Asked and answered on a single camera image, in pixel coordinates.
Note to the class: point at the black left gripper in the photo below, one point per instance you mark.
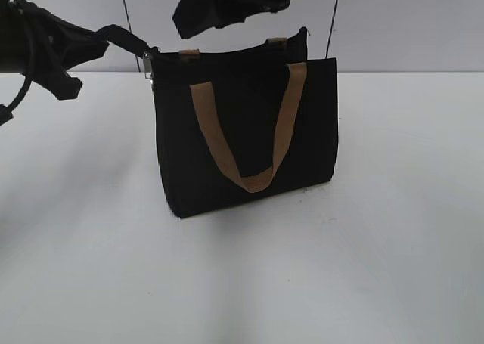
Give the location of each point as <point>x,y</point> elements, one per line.
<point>29,32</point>

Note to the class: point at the silver zipper pull tab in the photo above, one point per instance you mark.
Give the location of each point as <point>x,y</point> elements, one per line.
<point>148,69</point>

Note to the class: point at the black tote bag tan handles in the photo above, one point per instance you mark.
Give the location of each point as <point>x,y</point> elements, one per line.
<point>244,125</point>

